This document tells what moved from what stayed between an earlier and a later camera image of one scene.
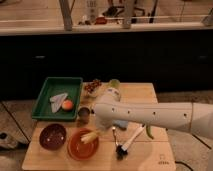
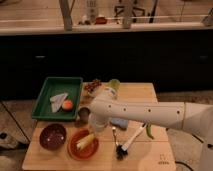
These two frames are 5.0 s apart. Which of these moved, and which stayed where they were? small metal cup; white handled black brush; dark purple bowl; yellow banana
Moved: yellow banana
Stayed: white handled black brush; small metal cup; dark purple bowl
